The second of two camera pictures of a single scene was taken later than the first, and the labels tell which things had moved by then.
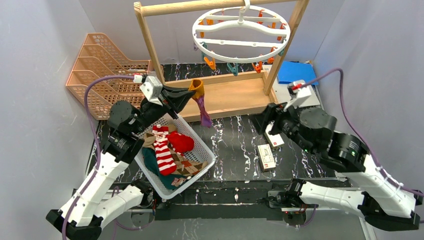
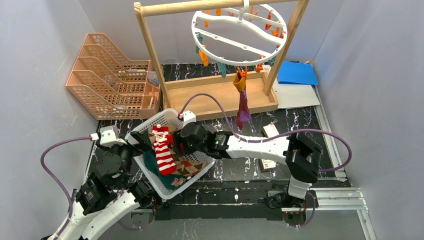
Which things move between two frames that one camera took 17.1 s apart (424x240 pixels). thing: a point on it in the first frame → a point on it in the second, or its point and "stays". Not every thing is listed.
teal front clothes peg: x=234 y=70 → x=222 y=69
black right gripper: x=268 y=118 → x=178 y=144
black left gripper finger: x=171 y=94 → x=143 y=138
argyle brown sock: x=184 y=167 stays
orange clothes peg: x=212 y=64 → x=204 y=57
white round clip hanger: x=241 y=33 stays
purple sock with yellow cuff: x=197 y=86 → x=243 y=112
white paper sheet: x=280 y=91 stays
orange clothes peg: x=270 y=60 → x=259 y=67
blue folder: x=291 y=71 stays
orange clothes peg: x=258 y=68 → x=243 y=73
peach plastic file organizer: x=98 y=57 stays
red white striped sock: x=160 y=135 stays
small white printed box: x=266 y=157 stays
